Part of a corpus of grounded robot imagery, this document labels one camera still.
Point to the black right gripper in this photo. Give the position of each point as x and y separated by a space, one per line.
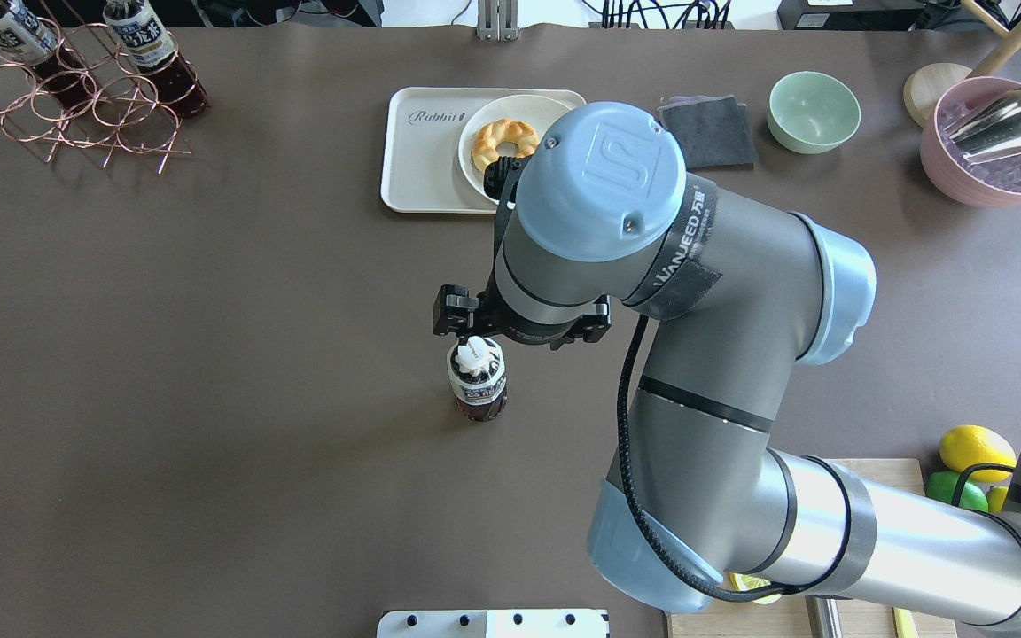
531 334

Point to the tea bottle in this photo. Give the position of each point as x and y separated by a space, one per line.
477 378

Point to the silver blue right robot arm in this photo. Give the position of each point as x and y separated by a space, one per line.
731 296

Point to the white rectangular serving tray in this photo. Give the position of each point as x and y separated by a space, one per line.
420 169

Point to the tea bottle rack back left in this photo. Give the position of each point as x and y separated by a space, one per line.
25 39

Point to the tea bottle rack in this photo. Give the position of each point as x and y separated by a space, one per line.
25 39
156 56

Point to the tea bottle rack back right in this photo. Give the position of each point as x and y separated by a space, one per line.
156 56

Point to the glazed twisted donut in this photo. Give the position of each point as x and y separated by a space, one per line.
486 143

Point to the white round plate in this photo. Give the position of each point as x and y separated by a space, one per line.
538 111

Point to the grey folded cloth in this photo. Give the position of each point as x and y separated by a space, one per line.
712 132

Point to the half lemon slice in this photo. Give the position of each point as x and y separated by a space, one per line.
745 582

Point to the light green bowl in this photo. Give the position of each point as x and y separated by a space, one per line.
811 113

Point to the wooden cutting board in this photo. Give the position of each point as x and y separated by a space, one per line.
789 617

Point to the steel muddler black tip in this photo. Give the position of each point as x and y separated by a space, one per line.
824 617

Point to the green lime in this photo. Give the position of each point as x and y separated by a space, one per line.
940 487

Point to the round wooden stand base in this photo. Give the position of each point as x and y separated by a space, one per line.
926 85

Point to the whole lemon upper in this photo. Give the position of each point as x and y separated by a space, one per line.
970 444

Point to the whole lemon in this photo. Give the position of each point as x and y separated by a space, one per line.
996 498
970 444

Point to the yellow plastic knife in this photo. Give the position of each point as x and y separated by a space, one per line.
904 623

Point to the whole lemon lower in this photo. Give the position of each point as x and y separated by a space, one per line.
996 498

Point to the metal ice scoop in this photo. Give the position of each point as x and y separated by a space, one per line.
994 133

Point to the pink ice bowl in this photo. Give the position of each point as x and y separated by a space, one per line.
942 162

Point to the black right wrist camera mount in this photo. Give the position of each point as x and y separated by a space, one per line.
501 177

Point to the copper wire bottle rack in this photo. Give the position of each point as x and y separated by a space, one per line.
103 110

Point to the aluminium bracket table edge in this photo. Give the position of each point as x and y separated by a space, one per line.
497 20

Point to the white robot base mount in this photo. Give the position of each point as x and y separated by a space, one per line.
529 622

